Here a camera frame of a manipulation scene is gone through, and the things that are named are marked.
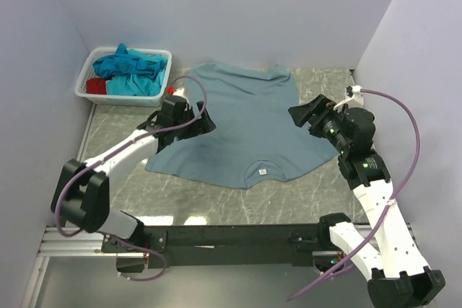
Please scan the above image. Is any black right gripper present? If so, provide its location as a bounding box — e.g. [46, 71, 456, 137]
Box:
[288, 94, 351, 154]

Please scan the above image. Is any grey-blue t shirt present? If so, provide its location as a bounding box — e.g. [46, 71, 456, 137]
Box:
[145, 63, 337, 188]

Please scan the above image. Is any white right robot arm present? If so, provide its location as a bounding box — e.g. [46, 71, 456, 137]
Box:
[288, 94, 445, 307]

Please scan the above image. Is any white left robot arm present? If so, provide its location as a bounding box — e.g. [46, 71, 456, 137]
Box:
[51, 94, 216, 252]

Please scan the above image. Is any light blue t shirt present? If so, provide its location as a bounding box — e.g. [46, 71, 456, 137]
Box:
[105, 74, 163, 97]

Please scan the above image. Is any bright blue t shirt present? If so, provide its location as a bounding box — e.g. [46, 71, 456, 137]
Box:
[92, 43, 167, 79]

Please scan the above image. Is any red garment in basket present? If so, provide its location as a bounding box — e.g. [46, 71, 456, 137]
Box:
[86, 78, 107, 95]

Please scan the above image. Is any black base crossbar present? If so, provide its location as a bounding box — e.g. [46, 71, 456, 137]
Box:
[100, 224, 347, 273]

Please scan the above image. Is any white plastic laundry basket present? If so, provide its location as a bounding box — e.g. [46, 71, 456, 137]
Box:
[74, 47, 173, 107]

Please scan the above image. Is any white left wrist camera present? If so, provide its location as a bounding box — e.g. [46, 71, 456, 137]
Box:
[167, 86, 188, 100]

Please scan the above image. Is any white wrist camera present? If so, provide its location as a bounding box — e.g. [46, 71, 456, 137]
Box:
[167, 86, 188, 100]
[334, 85, 364, 112]

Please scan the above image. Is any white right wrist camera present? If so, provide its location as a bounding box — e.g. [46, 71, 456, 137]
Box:
[334, 85, 364, 112]

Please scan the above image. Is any aluminium rail frame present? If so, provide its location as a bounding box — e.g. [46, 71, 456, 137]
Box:
[38, 223, 412, 258]

